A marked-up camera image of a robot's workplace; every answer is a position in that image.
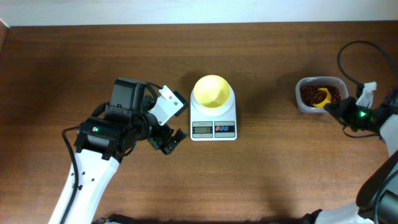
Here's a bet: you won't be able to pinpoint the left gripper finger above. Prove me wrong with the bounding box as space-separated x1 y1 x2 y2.
160 138 174 155
171 129 188 150

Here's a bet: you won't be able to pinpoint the yellow plastic scoop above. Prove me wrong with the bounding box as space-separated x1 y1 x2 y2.
313 88 331 108

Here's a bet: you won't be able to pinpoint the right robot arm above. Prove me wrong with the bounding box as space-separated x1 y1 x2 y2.
300 91 397 224

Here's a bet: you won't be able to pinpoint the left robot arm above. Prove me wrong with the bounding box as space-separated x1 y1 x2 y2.
49 78 188 223

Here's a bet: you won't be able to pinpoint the white digital kitchen scale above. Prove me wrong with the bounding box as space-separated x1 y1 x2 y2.
190 87 238 141

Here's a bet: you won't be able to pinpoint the yellow plastic bowl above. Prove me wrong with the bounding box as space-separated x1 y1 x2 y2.
193 75 231 108

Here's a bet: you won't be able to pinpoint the clear plastic bean container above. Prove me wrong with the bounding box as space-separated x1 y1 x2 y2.
295 77 349 113

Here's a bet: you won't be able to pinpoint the red beans in container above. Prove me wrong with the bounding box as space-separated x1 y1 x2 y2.
299 85 341 107

